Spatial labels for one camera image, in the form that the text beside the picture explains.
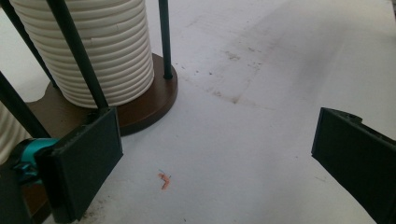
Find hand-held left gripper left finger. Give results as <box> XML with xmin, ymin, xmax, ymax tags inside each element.
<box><xmin>35</xmin><ymin>106</ymin><xmax>124</xmax><ymax>224</ymax></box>

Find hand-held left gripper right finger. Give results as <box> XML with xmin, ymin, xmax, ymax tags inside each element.
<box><xmin>310</xmin><ymin>106</ymin><xmax>396</xmax><ymax>224</ymax></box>

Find brown cup holder black rods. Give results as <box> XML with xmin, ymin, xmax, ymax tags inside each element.
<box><xmin>0</xmin><ymin>0</ymin><xmax>179</xmax><ymax>224</ymax></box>

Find stack of white cups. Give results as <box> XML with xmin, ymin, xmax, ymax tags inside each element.
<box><xmin>9</xmin><ymin>0</ymin><xmax>155</xmax><ymax>109</ymax></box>

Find small orange scrap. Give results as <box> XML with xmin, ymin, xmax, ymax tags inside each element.
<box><xmin>157</xmin><ymin>169</ymin><xmax>173</xmax><ymax>191</ymax></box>

